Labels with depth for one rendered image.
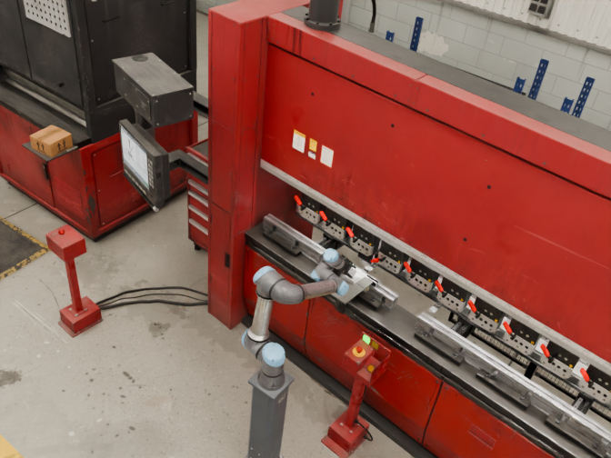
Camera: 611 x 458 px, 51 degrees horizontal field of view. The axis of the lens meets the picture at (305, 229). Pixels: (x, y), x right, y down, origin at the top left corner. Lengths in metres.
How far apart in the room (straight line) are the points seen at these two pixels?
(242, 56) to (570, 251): 1.89
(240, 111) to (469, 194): 1.37
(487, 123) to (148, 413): 2.75
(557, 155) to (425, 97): 0.65
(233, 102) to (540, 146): 1.69
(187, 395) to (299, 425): 0.76
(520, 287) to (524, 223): 0.35
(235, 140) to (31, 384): 2.10
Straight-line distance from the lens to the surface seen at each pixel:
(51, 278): 5.28
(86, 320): 4.80
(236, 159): 3.78
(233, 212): 4.01
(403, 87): 3.07
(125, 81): 3.74
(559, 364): 3.34
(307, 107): 3.52
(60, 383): 4.56
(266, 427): 3.66
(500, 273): 3.20
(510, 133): 2.85
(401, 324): 3.73
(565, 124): 2.93
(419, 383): 3.79
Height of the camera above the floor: 3.51
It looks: 38 degrees down
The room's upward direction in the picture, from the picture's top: 7 degrees clockwise
